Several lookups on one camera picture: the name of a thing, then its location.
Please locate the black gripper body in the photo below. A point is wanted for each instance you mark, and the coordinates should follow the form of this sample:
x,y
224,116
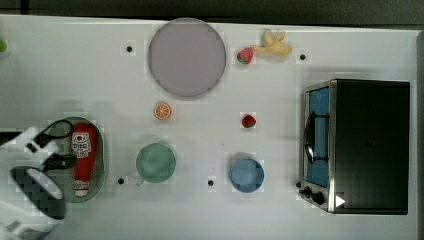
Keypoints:
x,y
60,162

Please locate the red ketchup bottle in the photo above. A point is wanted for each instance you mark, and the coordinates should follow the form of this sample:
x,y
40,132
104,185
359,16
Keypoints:
x,y
84,147

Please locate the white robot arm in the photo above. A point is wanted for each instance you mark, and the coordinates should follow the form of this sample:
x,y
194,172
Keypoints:
x,y
32,203

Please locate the orange slice toy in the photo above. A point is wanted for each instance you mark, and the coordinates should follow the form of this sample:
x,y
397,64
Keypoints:
x,y
163,111

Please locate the green round object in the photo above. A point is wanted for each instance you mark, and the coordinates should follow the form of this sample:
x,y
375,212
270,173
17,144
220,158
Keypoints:
x,y
3,46

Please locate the grey round plate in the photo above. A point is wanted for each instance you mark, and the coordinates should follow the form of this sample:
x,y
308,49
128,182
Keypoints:
x,y
187,57

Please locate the blue bowl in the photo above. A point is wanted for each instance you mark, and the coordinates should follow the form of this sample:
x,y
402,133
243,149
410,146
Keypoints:
x,y
247,175

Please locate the strawberry toy centre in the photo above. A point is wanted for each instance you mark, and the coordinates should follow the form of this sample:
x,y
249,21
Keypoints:
x,y
248,121

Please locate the strawberry toy near banana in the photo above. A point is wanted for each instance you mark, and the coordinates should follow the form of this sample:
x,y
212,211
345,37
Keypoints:
x,y
245,55

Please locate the yellow peeled banana toy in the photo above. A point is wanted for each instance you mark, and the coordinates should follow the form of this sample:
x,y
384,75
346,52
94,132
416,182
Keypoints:
x,y
273,44

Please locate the black toaster oven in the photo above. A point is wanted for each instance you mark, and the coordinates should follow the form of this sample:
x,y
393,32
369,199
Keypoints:
x,y
356,146

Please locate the green cup with handle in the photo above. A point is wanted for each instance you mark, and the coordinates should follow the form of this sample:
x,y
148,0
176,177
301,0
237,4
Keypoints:
x,y
155,163

